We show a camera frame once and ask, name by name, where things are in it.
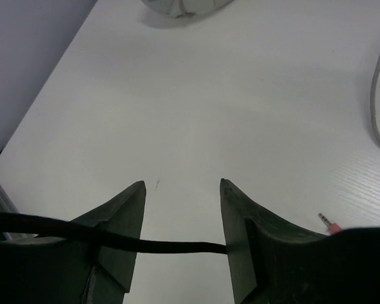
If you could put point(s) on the grey white headphones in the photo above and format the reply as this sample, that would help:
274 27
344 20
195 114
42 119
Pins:
177 8

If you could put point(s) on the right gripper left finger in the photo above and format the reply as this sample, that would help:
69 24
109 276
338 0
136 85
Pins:
53 270

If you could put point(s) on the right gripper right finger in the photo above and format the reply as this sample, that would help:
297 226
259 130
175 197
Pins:
272 260

